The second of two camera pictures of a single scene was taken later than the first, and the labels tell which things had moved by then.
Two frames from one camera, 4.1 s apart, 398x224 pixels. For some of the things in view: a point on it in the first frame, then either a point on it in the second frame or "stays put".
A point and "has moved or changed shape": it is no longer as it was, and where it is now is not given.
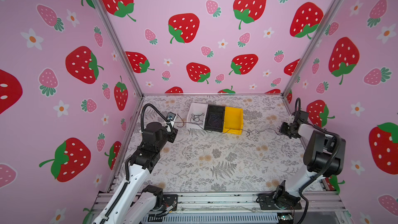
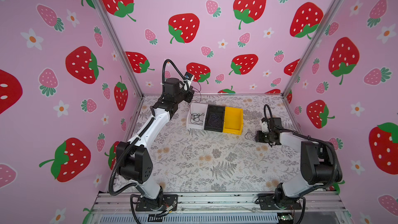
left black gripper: (171, 136) -> (188, 95)
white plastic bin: (197, 115) stays put
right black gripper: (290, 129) -> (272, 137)
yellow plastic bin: (233, 121) stays put
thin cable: (196, 118) has moved or changed shape
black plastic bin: (214, 118) stays put
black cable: (212, 120) stays put
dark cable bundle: (232, 129) -> (251, 134)
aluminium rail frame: (317, 208) stays put
